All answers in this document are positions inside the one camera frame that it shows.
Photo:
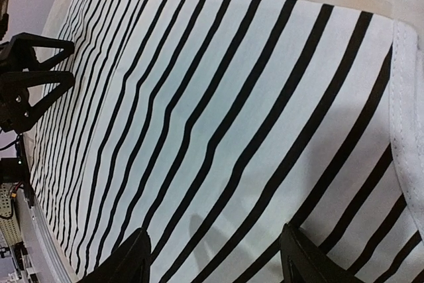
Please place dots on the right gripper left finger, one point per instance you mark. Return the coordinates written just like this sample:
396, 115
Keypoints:
130, 262

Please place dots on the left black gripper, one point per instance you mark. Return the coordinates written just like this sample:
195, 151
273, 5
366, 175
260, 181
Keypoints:
5, 51

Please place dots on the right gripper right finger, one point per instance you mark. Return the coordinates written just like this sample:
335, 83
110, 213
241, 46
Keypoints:
302, 261

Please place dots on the black white striped shirt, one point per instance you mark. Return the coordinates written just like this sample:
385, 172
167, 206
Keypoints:
214, 123

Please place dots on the aluminium front rail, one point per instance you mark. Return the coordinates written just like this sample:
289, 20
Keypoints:
31, 252

